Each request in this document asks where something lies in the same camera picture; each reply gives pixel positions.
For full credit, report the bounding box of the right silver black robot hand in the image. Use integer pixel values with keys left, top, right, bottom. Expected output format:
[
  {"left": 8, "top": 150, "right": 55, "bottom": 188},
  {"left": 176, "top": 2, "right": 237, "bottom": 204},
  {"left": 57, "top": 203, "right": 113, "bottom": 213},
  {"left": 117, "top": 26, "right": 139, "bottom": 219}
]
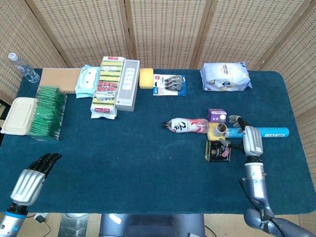
[{"left": 218, "top": 115, "right": 264, "bottom": 158}]

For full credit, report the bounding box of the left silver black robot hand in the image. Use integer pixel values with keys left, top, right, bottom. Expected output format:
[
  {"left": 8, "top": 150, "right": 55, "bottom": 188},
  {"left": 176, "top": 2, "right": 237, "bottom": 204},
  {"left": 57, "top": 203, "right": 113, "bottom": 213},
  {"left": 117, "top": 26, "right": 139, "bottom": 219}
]
[{"left": 9, "top": 152, "right": 62, "bottom": 206}]

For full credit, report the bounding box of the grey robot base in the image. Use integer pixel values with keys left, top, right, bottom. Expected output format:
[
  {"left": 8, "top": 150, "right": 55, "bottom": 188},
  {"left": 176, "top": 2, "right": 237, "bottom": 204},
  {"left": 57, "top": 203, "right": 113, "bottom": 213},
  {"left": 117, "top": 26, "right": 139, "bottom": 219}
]
[{"left": 100, "top": 213, "right": 206, "bottom": 237}]

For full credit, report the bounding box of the blue rolled tube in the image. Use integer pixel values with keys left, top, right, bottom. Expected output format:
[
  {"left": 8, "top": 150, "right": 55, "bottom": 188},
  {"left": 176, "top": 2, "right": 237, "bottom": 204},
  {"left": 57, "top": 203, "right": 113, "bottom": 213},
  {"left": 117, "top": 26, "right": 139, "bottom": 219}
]
[{"left": 226, "top": 126, "right": 290, "bottom": 139}]

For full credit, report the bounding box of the white lint roller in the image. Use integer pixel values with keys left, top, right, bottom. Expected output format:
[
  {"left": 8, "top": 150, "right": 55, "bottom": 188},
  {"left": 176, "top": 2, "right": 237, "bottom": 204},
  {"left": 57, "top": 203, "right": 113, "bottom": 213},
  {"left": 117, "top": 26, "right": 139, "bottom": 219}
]
[{"left": 213, "top": 123, "right": 228, "bottom": 137}]

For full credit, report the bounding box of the black luncheon meat can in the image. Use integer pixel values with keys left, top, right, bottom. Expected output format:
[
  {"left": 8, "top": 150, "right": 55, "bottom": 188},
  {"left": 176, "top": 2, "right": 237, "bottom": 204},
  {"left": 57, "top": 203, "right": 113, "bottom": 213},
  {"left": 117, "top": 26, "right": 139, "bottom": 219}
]
[{"left": 205, "top": 139, "right": 232, "bottom": 163}]

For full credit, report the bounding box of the small yellow sponge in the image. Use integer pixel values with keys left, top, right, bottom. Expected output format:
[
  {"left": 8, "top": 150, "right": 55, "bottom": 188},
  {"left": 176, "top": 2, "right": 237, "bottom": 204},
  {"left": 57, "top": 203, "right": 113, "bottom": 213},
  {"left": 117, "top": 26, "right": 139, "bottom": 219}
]
[{"left": 206, "top": 122, "right": 227, "bottom": 142}]

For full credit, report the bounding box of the small purple box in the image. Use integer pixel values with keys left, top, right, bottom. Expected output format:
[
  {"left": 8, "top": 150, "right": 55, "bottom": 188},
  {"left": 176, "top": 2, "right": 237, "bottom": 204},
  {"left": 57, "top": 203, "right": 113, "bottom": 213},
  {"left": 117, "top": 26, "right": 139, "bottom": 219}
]
[{"left": 207, "top": 108, "right": 227, "bottom": 123}]

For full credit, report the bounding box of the beige lidded food container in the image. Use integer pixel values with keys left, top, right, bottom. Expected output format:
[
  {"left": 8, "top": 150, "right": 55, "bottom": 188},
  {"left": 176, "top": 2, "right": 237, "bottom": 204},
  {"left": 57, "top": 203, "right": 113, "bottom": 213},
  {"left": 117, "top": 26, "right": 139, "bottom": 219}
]
[{"left": 0, "top": 97, "right": 39, "bottom": 136}]

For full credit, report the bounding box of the white blue tissue pack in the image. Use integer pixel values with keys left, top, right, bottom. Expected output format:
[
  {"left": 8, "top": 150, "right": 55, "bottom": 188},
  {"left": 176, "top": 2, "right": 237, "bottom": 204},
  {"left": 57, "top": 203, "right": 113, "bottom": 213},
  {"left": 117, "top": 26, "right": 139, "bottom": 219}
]
[{"left": 199, "top": 62, "right": 253, "bottom": 92}]

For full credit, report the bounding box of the pink labelled drink bottle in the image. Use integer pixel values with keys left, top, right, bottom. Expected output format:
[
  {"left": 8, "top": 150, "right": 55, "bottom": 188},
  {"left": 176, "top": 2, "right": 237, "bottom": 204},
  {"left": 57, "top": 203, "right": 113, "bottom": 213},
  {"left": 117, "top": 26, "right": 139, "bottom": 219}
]
[{"left": 162, "top": 118, "right": 210, "bottom": 135}]

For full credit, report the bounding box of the clear box of green packets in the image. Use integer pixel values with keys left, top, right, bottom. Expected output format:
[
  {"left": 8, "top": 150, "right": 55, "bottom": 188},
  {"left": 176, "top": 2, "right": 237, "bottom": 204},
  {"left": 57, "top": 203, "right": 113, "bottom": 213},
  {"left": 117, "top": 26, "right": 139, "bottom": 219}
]
[{"left": 26, "top": 85, "right": 68, "bottom": 142}]

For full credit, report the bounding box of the dark blue table mat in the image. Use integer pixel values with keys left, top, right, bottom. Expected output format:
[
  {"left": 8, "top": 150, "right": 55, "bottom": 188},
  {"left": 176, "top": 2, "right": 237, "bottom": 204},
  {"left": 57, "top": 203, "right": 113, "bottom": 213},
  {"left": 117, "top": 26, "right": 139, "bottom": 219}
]
[{"left": 0, "top": 68, "right": 316, "bottom": 215}]

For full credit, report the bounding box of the correction tape blister pack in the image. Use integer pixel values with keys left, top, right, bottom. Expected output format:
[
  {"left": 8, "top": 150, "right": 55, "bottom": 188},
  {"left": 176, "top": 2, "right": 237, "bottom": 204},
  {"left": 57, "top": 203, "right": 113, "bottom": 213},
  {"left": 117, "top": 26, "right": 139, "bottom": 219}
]
[{"left": 152, "top": 74, "right": 188, "bottom": 96}]

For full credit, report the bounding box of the brown spiral notebook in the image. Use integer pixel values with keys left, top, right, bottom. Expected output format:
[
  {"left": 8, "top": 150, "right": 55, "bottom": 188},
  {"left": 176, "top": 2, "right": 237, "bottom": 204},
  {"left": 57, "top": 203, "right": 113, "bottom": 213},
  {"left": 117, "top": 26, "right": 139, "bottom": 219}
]
[{"left": 39, "top": 68, "right": 82, "bottom": 94}]

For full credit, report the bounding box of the clear plastic water bottle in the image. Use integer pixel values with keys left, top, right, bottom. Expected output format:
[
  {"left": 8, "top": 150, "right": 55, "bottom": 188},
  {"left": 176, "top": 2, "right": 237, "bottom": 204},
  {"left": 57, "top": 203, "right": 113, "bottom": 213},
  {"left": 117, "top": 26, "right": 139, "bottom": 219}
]
[{"left": 7, "top": 52, "right": 40, "bottom": 83}]

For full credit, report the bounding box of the light blue wet wipes pack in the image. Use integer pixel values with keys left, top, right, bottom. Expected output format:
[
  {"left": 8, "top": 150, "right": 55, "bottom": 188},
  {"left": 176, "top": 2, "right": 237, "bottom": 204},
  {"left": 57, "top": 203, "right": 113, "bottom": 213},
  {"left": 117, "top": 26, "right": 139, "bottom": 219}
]
[{"left": 75, "top": 64, "right": 101, "bottom": 99}]

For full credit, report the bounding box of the yellow sponge multipack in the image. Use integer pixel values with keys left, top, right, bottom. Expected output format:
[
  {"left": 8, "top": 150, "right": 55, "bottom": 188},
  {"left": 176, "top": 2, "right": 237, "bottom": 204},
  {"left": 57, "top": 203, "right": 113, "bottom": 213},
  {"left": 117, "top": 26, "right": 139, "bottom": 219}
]
[{"left": 90, "top": 56, "right": 126, "bottom": 120}]

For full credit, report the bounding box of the large yellow sponge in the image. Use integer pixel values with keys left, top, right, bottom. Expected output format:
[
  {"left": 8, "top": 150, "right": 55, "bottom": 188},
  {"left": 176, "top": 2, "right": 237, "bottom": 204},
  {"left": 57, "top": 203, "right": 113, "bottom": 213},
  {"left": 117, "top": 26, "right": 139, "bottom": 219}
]
[{"left": 139, "top": 68, "right": 154, "bottom": 89}]

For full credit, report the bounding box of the white power strip box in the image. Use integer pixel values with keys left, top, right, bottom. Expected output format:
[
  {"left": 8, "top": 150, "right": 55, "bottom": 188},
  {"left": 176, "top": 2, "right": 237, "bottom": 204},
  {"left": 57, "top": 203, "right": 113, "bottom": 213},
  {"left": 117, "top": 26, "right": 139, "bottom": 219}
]
[{"left": 115, "top": 59, "right": 141, "bottom": 113}]

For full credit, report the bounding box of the bamboo folding screen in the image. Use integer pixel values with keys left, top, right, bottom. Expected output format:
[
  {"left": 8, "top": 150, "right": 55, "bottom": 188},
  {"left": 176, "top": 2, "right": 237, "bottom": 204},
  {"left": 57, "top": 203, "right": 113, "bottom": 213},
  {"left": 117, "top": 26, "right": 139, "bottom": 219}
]
[{"left": 0, "top": 0, "right": 316, "bottom": 198}]

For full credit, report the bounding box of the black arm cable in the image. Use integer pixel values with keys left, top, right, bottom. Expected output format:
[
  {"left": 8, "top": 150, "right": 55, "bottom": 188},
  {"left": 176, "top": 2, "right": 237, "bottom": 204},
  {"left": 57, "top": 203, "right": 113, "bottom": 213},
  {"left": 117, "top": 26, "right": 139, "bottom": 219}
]
[{"left": 238, "top": 177, "right": 283, "bottom": 237}]

